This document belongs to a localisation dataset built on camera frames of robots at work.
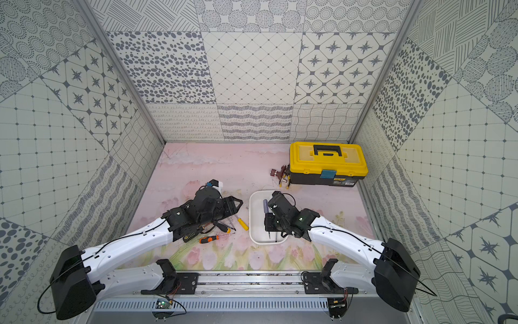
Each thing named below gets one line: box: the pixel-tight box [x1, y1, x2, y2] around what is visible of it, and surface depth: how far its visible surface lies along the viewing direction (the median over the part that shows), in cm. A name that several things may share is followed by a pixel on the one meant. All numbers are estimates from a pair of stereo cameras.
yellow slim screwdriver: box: [234, 214, 250, 231], surface depth 90 cm
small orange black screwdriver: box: [198, 232, 235, 244], surface depth 85 cm
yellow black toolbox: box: [289, 141, 369, 187], surface depth 94 cm
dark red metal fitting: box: [269, 164, 287, 181], surface depth 106 cm
